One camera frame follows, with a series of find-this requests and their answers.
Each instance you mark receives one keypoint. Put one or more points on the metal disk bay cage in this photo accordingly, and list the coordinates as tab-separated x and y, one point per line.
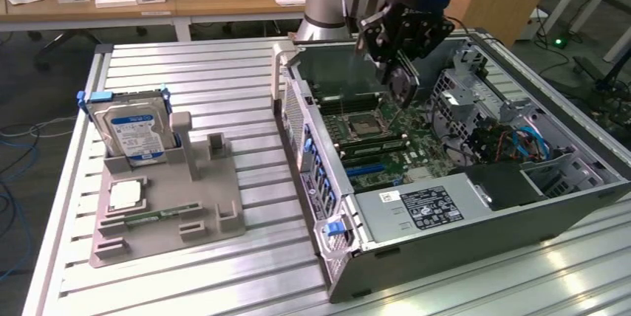
458	105

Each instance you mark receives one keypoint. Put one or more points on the gray power supply unit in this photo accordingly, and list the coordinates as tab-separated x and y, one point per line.
419	220

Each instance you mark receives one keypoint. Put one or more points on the gray parts rack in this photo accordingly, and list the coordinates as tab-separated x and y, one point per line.
198	198

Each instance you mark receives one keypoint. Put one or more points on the low-profile GPU card with fan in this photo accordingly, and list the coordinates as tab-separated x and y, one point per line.
402	87

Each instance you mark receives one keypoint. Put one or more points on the green RAM stick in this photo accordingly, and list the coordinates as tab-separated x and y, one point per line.
158	215

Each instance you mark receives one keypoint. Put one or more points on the green indicator light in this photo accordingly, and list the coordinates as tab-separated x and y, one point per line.
558	41

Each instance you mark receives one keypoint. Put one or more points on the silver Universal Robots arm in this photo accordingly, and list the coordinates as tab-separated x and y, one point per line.
323	2

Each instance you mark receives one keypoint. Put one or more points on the blue slot retainer clip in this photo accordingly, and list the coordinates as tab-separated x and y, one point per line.
323	183
307	145
330	198
317	165

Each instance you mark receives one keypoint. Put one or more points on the blue case latch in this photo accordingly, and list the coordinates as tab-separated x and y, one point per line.
334	228

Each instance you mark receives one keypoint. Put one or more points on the metal disk bay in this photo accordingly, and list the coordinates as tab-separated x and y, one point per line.
568	179

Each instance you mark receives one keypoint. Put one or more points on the green motherboard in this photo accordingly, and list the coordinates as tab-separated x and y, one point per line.
414	153

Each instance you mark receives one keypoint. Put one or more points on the blue expansion slot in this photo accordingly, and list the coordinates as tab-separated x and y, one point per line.
365	170

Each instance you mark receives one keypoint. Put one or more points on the open gray PC case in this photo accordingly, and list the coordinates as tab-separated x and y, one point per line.
444	257

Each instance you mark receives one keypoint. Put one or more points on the CPU chip with silver lid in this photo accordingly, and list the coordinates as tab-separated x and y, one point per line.
123	194

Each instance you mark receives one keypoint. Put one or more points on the CPU socket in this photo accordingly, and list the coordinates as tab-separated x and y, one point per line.
365	126

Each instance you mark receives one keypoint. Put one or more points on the black office chair base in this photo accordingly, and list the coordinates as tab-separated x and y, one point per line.
59	41

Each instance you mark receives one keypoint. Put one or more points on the hard disk with blue caddy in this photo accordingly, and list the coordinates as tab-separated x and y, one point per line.
133	131

